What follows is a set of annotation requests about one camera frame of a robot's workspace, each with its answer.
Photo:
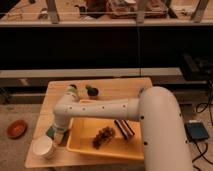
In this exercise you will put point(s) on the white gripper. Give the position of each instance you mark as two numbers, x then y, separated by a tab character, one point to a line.
59	135

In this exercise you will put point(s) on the teal sponge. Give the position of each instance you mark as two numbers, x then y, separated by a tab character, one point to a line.
50	132

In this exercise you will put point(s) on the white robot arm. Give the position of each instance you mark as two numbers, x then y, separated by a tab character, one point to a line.
157	111

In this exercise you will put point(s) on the white paper cup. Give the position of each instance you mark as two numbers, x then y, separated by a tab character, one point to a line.
43	147

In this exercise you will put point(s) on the red bowl on floor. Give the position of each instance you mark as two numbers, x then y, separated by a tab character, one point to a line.
16	129

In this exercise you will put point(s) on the green toy vegetable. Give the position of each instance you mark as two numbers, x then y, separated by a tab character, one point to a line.
92	91

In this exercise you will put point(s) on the yellow plastic tub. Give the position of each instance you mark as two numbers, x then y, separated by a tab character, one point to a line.
110	145

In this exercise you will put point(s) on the striped chocolate cake slice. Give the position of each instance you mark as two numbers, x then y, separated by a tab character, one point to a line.
125	129

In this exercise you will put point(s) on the black foot pedal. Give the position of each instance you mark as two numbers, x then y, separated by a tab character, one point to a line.
196	131

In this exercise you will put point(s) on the black box on right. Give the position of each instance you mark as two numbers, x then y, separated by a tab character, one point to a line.
197	68

